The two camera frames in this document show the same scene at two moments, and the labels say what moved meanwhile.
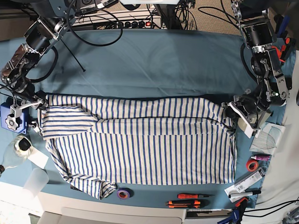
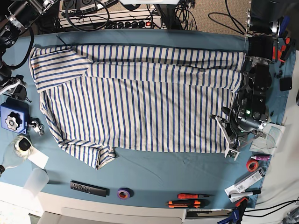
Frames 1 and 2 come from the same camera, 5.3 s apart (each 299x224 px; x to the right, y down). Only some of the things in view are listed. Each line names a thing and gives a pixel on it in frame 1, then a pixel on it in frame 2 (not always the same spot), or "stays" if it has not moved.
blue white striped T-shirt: x=103 y=142 to x=103 y=99
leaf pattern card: x=268 y=139 stays
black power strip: x=148 y=24 stays
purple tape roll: x=125 y=193 stays
